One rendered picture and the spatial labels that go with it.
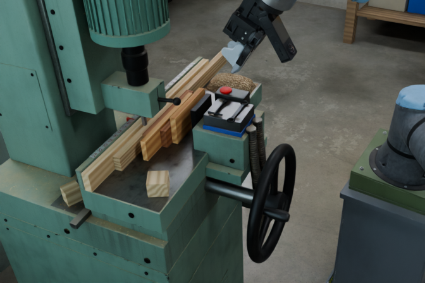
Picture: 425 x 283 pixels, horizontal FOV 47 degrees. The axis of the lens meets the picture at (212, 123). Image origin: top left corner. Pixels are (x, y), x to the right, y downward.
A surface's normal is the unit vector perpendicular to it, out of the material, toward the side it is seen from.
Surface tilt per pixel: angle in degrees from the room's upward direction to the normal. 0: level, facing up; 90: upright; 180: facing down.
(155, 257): 90
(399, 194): 90
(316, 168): 0
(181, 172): 0
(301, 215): 0
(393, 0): 90
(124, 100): 90
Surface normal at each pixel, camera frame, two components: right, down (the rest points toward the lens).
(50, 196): -0.05, -0.83
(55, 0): -0.43, 0.52
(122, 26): 0.01, 0.56
